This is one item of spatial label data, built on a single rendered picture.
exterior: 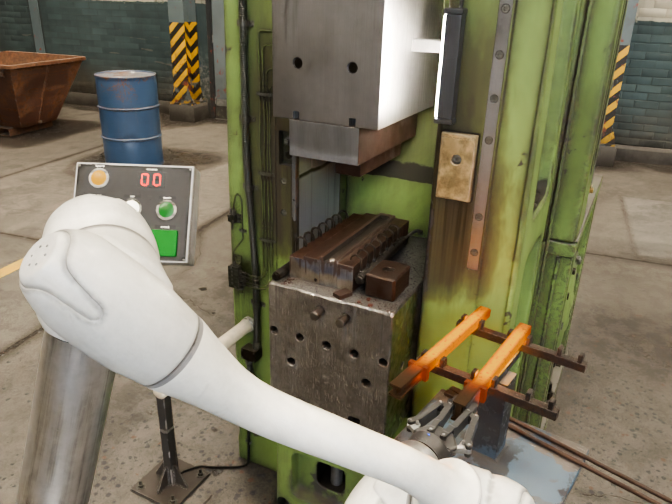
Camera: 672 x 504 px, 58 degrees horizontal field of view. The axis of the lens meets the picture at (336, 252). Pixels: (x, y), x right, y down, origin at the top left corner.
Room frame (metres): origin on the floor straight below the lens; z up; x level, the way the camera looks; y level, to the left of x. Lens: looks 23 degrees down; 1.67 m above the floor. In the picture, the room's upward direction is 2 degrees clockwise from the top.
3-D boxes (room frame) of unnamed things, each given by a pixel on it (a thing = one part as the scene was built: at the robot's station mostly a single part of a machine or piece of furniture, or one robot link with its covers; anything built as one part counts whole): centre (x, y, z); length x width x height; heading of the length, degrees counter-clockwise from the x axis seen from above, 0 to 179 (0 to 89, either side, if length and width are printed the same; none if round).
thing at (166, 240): (1.57, 0.48, 1.01); 0.07 x 0.05 x 0.07; 89
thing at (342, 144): (1.71, -0.05, 1.32); 0.42 x 0.20 x 0.10; 154
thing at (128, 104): (6.02, 2.08, 0.44); 0.59 x 0.59 x 0.88
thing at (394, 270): (1.50, -0.14, 0.95); 0.12 x 0.08 x 0.06; 154
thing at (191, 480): (1.70, 0.58, 0.05); 0.22 x 0.22 x 0.09; 64
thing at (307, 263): (1.71, -0.05, 0.96); 0.42 x 0.20 x 0.09; 154
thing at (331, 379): (1.69, -0.11, 0.69); 0.56 x 0.38 x 0.45; 154
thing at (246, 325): (1.60, 0.39, 0.62); 0.44 x 0.05 x 0.05; 154
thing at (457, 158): (1.50, -0.30, 1.27); 0.09 x 0.02 x 0.17; 64
